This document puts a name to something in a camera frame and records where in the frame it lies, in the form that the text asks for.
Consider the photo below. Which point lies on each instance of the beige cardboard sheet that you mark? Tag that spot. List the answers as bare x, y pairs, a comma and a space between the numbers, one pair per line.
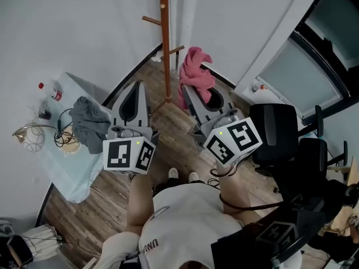
352, 172

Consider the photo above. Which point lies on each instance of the person's right forearm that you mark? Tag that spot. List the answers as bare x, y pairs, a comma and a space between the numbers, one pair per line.
235, 189

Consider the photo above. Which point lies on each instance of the wooden coat rack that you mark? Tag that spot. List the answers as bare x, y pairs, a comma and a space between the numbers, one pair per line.
165, 38

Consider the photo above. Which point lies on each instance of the small black bottle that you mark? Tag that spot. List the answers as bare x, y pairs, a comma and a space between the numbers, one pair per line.
45, 114

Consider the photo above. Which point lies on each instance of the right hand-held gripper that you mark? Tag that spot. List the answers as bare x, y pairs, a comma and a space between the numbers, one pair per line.
244, 139

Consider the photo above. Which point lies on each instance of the person's white shoe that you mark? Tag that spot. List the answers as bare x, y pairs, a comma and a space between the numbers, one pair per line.
193, 176
173, 174

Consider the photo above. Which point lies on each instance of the person's white shirt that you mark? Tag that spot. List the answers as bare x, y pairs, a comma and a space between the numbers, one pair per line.
190, 220

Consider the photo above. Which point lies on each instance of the white table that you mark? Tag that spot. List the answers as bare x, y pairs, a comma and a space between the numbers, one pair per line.
64, 172

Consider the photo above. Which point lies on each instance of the person's left white shoe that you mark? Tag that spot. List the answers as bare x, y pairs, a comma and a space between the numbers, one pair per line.
173, 174

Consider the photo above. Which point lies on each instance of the pink cloth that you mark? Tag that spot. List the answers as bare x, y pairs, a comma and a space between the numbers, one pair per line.
196, 71

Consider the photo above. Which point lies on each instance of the person's right white shoe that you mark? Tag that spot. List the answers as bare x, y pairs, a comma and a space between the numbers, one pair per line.
193, 176

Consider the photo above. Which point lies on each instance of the person's left forearm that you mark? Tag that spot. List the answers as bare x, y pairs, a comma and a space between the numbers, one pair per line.
140, 200

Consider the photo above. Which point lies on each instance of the small white container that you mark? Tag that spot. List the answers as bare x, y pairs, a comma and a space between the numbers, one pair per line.
254, 88

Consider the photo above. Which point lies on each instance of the crumpled gray cloth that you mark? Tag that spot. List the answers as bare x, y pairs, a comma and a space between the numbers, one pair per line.
89, 125

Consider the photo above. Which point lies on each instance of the frosted glass window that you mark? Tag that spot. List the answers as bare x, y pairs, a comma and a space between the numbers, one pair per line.
303, 83

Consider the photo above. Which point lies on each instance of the clear bottle with red cap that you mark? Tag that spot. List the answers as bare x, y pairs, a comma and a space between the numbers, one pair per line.
54, 93

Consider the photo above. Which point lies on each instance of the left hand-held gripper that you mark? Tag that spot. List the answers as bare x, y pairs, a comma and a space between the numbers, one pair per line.
117, 155

